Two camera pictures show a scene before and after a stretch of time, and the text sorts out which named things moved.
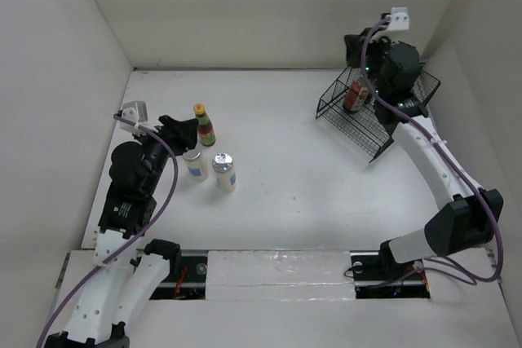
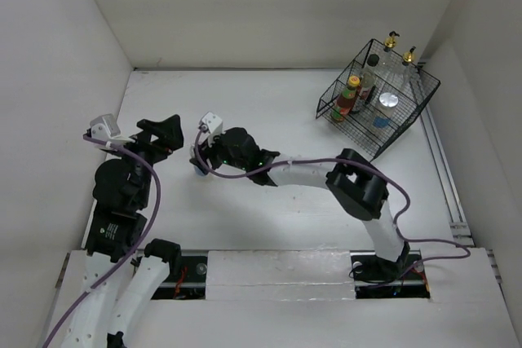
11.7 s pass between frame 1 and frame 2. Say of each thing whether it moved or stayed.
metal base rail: stayed
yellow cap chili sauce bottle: moved
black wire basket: stayed
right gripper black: moved
